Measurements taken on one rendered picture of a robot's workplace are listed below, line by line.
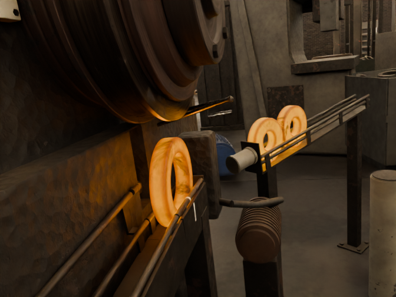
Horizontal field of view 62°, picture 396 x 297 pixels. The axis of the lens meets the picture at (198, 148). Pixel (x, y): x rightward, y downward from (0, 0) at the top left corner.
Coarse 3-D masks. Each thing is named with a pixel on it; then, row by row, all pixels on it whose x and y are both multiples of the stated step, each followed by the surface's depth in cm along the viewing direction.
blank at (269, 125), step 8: (256, 120) 110; (264, 120) 108; (272, 120) 110; (256, 128) 106; (264, 128) 108; (272, 128) 111; (280, 128) 114; (248, 136) 108; (256, 136) 106; (264, 136) 109; (272, 136) 113; (280, 136) 114; (272, 144) 113; (264, 152) 109; (272, 160) 113
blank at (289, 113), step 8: (280, 112) 117; (288, 112) 116; (296, 112) 119; (304, 112) 122; (280, 120) 116; (288, 120) 116; (296, 120) 122; (304, 120) 123; (288, 128) 117; (296, 128) 123; (304, 128) 124; (288, 136) 117; (288, 144) 118; (296, 144) 121
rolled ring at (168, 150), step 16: (160, 144) 64; (176, 144) 66; (160, 160) 61; (176, 160) 73; (160, 176) 60; (176, 176) 74; (192, 176) 76; (160, 192) 59; (176, 192) 74; (160, 208) 60; (176, 208) 70; (160, 224) 64
